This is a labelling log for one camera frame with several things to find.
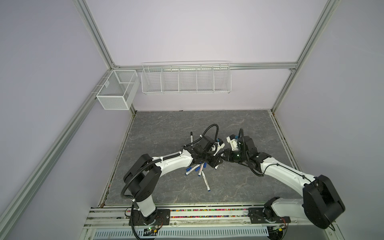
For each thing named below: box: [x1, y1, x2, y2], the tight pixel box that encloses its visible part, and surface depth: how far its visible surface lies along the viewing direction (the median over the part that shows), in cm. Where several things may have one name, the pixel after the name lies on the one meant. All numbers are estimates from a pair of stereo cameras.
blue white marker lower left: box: [185, 164, 201, 176], surface depth 91 cm
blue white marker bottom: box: [201, 171, 211, 192], surface depth 86 cm
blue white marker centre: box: [198, 162, 205, 177], surface depth 91 cm
